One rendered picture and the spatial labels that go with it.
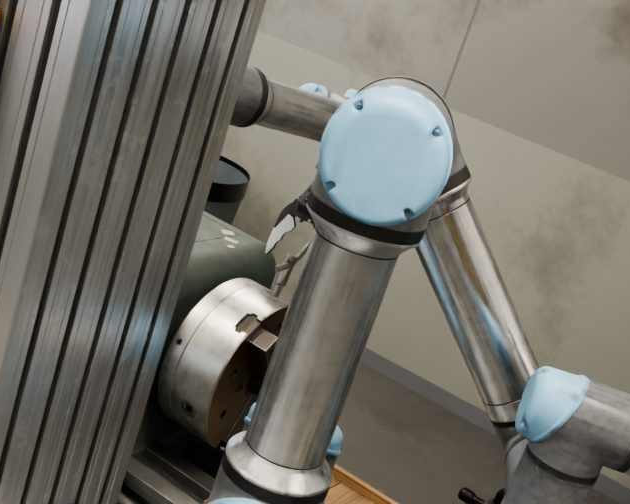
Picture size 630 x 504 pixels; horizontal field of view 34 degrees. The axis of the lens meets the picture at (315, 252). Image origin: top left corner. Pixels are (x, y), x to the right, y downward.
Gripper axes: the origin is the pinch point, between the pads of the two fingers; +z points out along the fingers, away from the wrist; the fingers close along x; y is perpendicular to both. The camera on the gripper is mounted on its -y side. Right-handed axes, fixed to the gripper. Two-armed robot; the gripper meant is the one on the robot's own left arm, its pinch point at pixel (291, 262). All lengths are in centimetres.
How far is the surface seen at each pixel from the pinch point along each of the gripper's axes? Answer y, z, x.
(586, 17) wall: 254, -105, -35
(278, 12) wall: 303, -59, 100
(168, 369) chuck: -16.2, 25.1, 10.8
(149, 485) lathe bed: -15, 48, 6
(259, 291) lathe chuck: -5.6, 6.8, 2.7
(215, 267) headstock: -2.4, 6.8, 13.1
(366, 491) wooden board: 6.2, 37.2, -31.7
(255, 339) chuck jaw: -14.9, 13.2, -1.7
